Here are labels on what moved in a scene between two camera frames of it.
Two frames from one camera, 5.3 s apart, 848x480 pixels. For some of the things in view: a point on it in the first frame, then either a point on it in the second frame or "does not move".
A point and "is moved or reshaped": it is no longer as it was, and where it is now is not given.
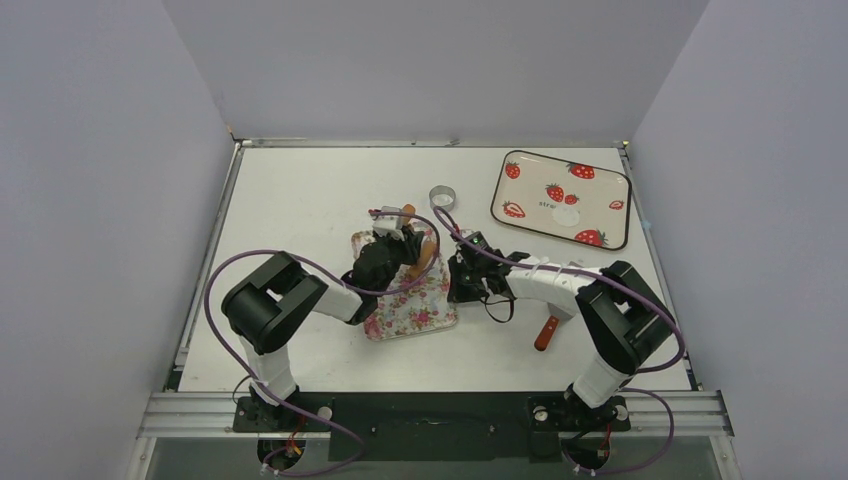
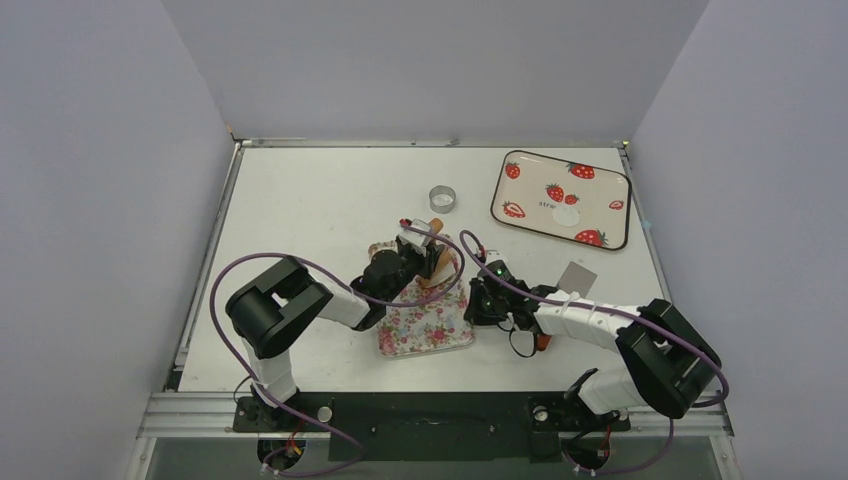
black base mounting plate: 442,427 does not move
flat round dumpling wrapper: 566,215 does not move
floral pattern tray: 426,307 is moved or reshaped
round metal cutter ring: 442,196 does not move
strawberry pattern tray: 529,187 does not move
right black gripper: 460,278 -> 479,304
